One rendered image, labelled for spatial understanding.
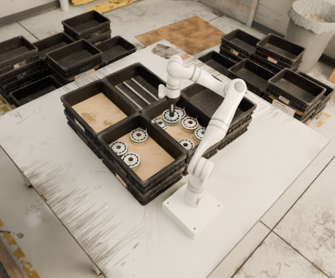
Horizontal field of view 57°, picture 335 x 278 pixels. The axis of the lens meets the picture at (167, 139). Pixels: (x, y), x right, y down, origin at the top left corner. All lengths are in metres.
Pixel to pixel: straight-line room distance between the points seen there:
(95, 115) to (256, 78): 1.76
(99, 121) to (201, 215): 0.82
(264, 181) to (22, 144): 1.46
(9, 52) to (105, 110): 1.54
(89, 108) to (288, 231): 1.72
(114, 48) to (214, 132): 2.12
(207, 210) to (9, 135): 1.29
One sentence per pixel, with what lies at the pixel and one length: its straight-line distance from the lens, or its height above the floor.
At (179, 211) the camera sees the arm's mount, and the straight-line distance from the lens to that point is 1.60.
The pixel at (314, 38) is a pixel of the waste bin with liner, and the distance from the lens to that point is 3.82.
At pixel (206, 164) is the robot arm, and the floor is 1.10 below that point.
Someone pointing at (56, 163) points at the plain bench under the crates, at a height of 0.70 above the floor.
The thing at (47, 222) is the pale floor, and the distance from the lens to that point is 2.53.
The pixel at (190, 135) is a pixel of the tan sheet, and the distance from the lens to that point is 1.83.
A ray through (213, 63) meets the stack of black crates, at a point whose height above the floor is 0.27.
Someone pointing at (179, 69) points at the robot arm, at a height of 1.33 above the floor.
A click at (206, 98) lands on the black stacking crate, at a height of 0.83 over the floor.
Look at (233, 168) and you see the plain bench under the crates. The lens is 1.89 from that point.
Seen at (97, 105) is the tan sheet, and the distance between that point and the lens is 2.01.
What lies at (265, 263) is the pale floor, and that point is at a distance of 2.45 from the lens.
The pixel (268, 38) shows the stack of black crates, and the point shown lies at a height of 0.56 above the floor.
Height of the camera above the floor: 2.18
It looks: 49 degrees down
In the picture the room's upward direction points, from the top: 5 degrees clockwise
